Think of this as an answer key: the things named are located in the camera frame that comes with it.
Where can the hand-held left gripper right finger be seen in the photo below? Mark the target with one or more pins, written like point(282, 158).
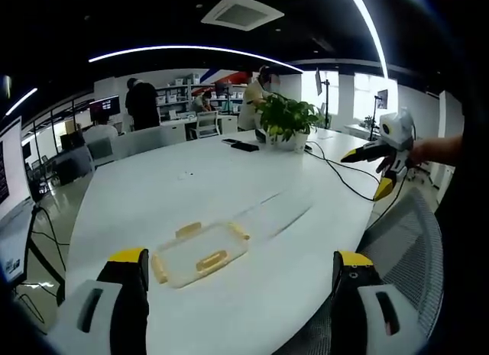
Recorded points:
point(355, 305)

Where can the short ceiling light strip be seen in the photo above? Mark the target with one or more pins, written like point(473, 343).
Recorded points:
point(21, 102)

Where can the black camera stand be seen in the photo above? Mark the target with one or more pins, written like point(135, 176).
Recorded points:
point(381, 103)

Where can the white office chair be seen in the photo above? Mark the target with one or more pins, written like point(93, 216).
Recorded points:
point(204, 124)

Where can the black flat device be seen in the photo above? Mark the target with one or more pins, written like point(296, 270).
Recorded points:
point(244, 145)
point(230, 140)

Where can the long ceiling light strip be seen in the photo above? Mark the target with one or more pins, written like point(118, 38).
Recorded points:
point(191, 49)

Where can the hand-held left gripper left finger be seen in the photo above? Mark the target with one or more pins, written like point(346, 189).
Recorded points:
point(114, 313)

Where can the green potted plant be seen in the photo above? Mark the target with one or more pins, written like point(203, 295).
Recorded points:
point(286, 118)

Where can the dark computer monitor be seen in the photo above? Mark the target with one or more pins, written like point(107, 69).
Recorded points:
point(104, 106)

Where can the white storage shelves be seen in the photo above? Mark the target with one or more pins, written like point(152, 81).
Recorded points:
point(177, 95)

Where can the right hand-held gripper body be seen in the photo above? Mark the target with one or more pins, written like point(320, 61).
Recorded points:
point(397, 131)

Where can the clear plastic lid yellow clasps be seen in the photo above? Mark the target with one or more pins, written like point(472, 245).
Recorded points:
point(198, 252)

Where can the white ceiling air vent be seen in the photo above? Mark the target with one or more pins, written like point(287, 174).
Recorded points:
point(242, 12)

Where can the large white screen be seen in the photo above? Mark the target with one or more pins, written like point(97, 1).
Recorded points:
point(11, 172)

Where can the curved ceiling light strip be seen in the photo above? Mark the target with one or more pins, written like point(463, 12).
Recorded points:
point(372, 30)

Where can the person's right hand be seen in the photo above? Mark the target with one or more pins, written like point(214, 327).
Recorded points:
point(417, 153)

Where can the grey mesh office chair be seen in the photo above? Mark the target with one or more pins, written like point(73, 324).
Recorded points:
point(409, 240)

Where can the monitor on black stand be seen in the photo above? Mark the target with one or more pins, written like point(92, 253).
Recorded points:
point(319, 84)

